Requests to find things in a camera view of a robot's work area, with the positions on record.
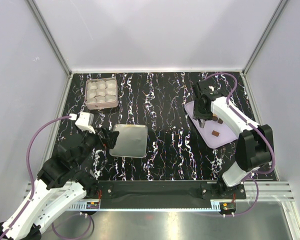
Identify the metal tongs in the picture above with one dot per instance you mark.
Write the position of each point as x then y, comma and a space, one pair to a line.
201, 123

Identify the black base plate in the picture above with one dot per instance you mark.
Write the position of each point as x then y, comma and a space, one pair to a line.
170, 191

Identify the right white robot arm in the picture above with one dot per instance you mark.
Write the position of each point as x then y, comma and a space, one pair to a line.
254, 147

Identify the left orange connector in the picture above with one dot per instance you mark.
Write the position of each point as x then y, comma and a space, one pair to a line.
93, 205

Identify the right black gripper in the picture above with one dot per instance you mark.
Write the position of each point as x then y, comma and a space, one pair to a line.
196, 114

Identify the silver metal box lid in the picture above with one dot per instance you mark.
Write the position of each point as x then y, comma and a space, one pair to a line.
131, 141

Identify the pink chocolate box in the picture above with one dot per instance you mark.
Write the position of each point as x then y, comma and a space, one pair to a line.
101, 93

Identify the dark round chocolate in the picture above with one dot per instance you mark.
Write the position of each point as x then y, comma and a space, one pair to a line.
215, 118

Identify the right orange connector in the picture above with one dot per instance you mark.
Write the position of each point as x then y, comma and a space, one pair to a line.
229, 206

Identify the white cable duct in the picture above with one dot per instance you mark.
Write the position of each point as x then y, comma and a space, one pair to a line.
106, 205

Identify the dark rectangular chocolate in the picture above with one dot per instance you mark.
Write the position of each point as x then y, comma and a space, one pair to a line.
215, 133

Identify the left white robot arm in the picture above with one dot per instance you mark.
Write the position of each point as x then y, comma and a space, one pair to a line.
60, 182

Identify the lavender plastic tray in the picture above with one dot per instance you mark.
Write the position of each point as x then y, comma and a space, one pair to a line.
225, 133

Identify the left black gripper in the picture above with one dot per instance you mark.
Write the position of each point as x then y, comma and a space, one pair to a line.
109, 141

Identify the dark square chocolate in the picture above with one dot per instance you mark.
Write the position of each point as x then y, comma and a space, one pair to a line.
220, 121

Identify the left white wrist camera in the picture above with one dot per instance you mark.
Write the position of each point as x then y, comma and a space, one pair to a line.
83, 121

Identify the orange connector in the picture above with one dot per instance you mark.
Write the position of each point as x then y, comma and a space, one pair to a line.
229, 206
93, 205

